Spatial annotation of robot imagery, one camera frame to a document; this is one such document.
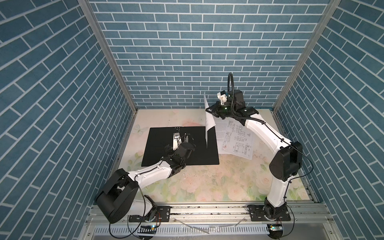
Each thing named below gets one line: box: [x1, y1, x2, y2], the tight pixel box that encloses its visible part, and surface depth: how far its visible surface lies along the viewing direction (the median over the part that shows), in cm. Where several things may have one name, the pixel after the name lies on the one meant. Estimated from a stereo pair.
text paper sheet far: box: [213, 115, 230, 142], surface depth 107 cm
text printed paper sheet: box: [204, 92, 216, 146], surface depth 80 cm
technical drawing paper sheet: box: [222, 119, 254, 160], surface depth 101 cm
